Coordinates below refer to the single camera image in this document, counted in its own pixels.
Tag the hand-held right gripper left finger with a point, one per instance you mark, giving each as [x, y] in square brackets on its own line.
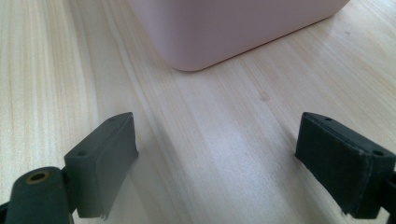
[102, 168]

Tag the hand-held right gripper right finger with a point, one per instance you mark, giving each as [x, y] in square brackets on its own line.
[342, 168]

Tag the pink plastic storage box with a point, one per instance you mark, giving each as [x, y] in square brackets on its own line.
[230, 28]

